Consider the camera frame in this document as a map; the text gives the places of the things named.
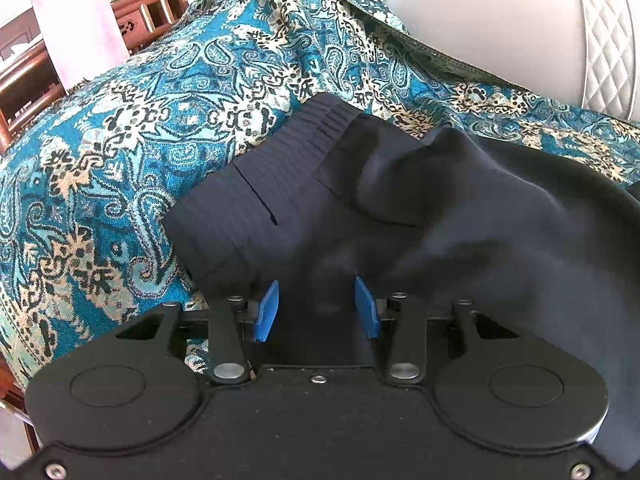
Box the white curtain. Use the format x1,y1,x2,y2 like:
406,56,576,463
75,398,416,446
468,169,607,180
32,0,129,91

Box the dark wooden cabinet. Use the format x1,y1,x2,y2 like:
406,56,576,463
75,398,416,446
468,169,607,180
1,0,194,148

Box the beige leather sofa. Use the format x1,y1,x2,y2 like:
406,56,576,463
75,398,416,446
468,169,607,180
385,0,639,122

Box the blue paisley sofa throw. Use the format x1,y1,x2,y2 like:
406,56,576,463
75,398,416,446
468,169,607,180
1,0,639,388

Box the black pants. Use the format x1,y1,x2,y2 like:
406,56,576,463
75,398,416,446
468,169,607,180
163,94,639,467

